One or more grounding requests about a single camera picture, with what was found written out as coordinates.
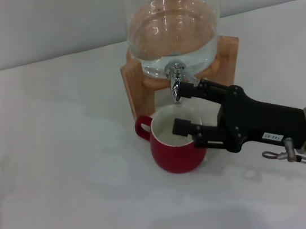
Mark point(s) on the red ceramic cup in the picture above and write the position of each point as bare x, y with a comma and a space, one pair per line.
176, 159

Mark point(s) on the wooden dispenser stand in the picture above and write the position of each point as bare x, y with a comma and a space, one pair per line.
135, 88

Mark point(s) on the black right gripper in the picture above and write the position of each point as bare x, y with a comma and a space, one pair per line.
256, 120

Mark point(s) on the chrome faucet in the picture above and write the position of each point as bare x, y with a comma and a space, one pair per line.
176, 85

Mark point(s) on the glass water dispenser jar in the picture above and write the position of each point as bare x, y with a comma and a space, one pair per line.
171, 23

